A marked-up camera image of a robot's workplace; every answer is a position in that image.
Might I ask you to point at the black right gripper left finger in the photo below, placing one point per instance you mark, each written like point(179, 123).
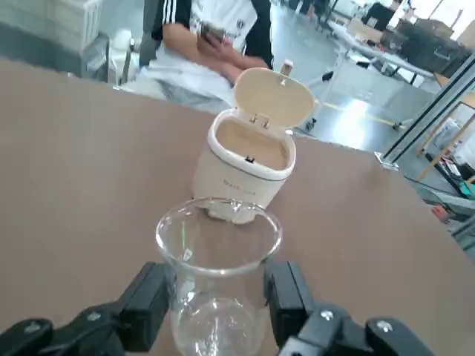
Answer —
point(144, 300)

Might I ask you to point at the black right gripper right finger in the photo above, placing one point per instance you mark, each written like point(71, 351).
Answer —
point(287, 296)

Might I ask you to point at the clear glass measuring cup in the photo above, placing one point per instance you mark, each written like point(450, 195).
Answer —
point(215, 282)

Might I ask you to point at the cream mini bin with lid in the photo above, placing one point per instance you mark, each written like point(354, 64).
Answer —
point(237, 174)

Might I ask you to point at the person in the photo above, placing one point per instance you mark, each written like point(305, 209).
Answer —
point(174, 70)

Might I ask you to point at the white folding table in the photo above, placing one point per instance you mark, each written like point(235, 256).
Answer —
point(375, 52)

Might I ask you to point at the phone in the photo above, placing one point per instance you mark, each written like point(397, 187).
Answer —
point(213, 31)

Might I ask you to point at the aluminium frame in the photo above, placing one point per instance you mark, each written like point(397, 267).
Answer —
point(430, 107)

